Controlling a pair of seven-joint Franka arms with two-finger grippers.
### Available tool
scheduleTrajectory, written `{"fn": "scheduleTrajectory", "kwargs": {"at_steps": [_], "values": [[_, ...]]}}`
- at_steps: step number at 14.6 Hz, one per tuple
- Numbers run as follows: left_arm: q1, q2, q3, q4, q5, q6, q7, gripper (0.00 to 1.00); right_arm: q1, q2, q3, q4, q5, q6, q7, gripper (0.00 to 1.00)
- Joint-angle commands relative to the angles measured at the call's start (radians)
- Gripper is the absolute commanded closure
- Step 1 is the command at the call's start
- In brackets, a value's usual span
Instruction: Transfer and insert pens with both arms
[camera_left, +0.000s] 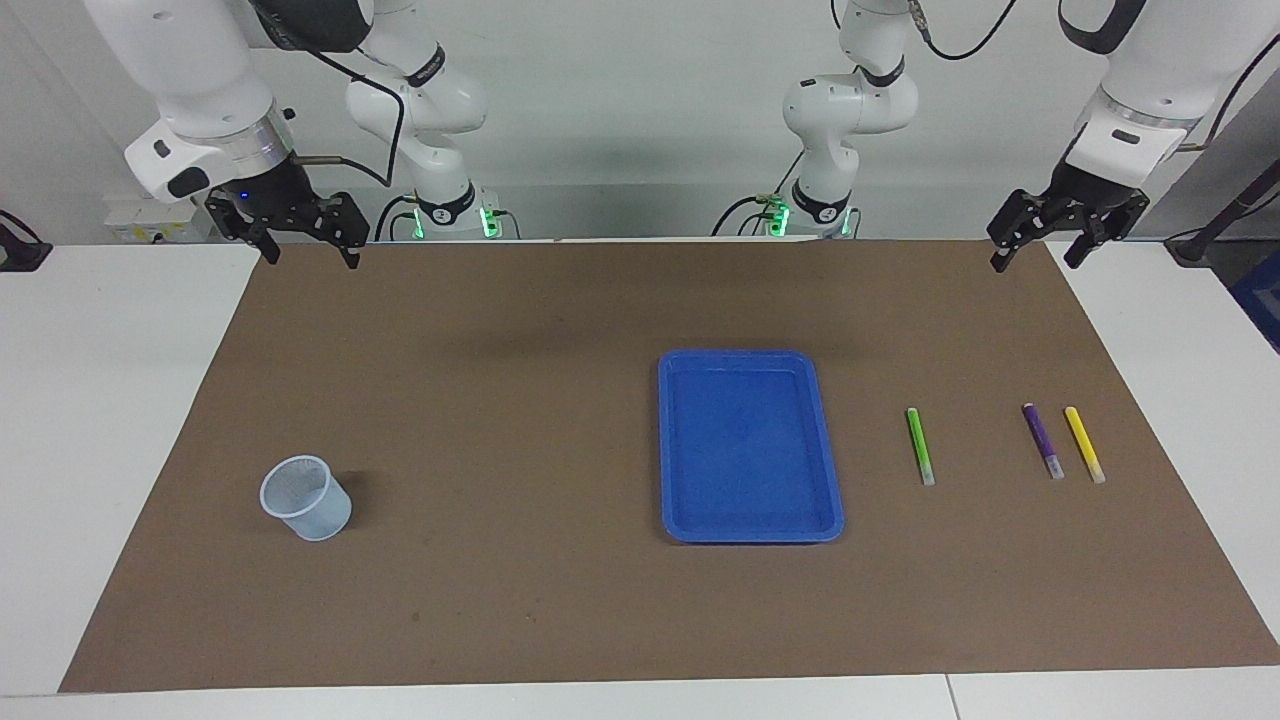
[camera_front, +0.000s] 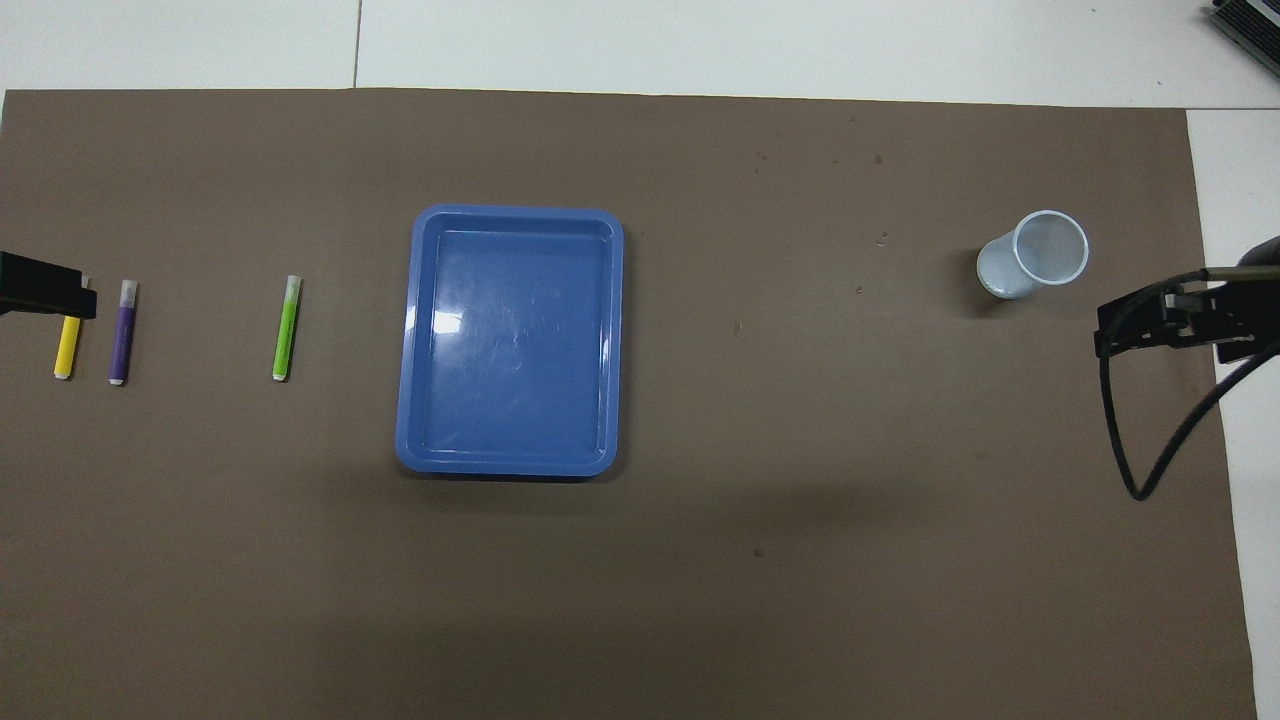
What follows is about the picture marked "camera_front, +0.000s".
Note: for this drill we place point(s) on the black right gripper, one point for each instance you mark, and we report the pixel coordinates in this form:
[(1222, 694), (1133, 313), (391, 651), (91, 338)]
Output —
[(1240, 315)]

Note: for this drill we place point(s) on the yellow highlighter pen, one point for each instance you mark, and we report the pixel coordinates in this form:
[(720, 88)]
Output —
[(67, 348)]

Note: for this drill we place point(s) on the purple highlighter pen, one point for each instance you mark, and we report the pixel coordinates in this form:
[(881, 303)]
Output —
[(122, 340)]

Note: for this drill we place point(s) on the green highlighter pen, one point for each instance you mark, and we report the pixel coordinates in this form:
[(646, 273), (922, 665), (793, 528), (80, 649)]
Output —
[(287, 335)]

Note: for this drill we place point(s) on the translucent plastic cup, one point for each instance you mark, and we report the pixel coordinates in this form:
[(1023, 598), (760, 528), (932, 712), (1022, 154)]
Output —
[(1010, 272)]

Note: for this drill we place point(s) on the grey ribbed device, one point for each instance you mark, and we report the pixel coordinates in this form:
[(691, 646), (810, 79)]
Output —
[(1255, 20)]

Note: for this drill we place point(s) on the brown paper table mat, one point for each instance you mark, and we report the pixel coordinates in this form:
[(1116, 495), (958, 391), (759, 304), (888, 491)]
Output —
[(800, 500)]

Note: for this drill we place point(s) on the blue plastic tray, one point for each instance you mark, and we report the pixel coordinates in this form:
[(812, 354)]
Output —
[(510, 340)]

